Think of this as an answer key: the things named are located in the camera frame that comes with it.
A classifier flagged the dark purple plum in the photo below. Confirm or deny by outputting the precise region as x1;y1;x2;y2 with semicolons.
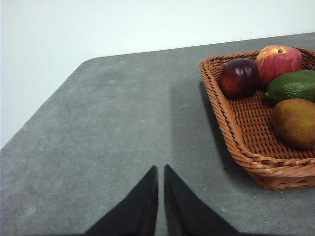
219;58;259;99

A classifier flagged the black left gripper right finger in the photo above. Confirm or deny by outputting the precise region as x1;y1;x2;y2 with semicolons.
163;164;241;236

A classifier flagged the brown wicker basket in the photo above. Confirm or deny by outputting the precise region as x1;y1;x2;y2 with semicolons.
198;47;315;192

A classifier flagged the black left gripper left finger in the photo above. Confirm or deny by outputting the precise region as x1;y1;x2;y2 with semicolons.
85;165;159;236

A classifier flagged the green avocado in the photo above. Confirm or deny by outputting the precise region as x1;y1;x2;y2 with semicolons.
265;70;315;105

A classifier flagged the brown-yellow kiwi fruit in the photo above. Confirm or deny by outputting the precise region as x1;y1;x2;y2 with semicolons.
271;98;315;150

